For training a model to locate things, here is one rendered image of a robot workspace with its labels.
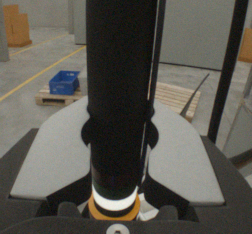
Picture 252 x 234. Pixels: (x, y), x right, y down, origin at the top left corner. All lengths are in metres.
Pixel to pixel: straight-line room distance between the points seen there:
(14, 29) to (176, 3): 5.81
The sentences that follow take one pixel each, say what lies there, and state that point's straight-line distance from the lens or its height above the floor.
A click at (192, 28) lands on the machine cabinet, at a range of 5.63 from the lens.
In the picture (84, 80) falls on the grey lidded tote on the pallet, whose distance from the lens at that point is 3.09.
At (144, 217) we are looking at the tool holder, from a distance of 0.20.
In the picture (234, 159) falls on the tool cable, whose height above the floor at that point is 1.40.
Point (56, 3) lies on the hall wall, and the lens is 13.82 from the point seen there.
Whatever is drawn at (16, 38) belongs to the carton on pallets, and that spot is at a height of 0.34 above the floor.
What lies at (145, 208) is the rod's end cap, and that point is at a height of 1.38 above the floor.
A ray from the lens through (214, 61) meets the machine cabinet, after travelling 5.91.
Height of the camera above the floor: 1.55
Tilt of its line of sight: 29 degrees down
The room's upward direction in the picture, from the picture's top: 3 degrees clockwise
